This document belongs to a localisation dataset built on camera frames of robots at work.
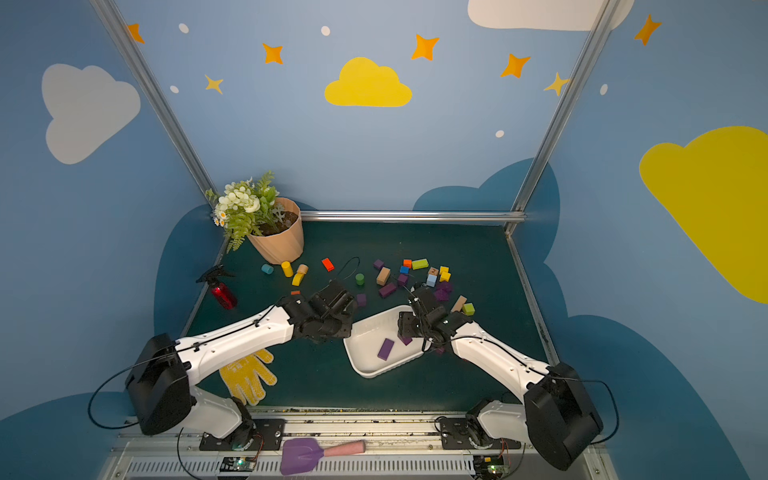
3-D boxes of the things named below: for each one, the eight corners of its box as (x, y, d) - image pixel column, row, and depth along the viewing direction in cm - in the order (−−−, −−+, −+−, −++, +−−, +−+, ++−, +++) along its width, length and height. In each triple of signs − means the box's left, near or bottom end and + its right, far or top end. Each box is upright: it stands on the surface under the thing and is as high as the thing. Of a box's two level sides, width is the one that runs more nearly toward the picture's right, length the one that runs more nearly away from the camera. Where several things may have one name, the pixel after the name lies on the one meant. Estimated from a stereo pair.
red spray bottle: (222, 305, 100) (197, 277, 87) (240, 291, 103) (218, 262, 90) (229, 312, 98) (205, 284, 85) (247, 297, 102) (226, 268, 89)
